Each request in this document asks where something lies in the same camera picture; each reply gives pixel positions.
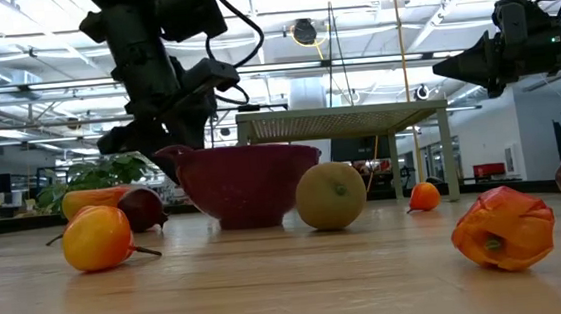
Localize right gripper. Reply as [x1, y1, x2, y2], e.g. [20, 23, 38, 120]
[429, 23, 561, 104]

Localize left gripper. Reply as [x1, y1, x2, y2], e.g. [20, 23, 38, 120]
[90, 51, 224, 191]

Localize dark red pointed fruit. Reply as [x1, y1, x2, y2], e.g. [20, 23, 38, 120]
[115, 184, 171, 236]

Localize yellow-orange mango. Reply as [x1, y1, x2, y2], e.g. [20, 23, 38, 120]
[59, 184, 135, 221]

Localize magenta colander bowl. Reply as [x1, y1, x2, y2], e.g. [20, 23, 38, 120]
[153, 133, 328, 237]

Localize red-orange peach with stem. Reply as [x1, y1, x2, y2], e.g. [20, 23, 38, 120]
[42, 203, 102, 248]

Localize yellow-orange peach with stem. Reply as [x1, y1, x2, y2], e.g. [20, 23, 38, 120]
[58, 200, 164, 275]

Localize small orange fruit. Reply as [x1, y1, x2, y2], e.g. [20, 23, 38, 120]
[403, 180, 443, 215]

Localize orange bell pepper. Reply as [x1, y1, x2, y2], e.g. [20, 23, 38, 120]
[447, 181, 560, 278]

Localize olive-brown round fruit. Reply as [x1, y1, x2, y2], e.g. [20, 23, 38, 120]
[292, 158, 370, 235]

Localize green leafy plant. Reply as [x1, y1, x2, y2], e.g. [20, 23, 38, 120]
[33, 151, 158, 217]

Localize red box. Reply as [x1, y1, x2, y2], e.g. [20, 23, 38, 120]
[472, 161, 507, 180]

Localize pale green perforated metal shelf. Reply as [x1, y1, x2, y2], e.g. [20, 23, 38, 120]
[234, 96, 462, 219]

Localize black ceiling cable reel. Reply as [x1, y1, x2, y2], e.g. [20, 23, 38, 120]
[289, 16, 332, 63]
[412, 82, 433, 103]

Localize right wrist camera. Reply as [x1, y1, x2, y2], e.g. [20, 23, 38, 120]
[491, 0, 554, 44]

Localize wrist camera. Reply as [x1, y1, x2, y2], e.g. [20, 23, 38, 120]
[177, 54, 242, 97]
[491, 0, 554, 44]

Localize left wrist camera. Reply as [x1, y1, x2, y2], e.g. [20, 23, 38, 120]
[177, 54, 242, 97]

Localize yellow hanging cable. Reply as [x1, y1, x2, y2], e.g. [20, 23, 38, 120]
[361, 135, 385, 194]

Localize black hanging cable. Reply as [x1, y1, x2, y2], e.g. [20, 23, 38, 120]
[320, 0, 357, 109]

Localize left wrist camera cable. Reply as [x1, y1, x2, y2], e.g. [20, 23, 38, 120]
[201, 0, 271, 109]

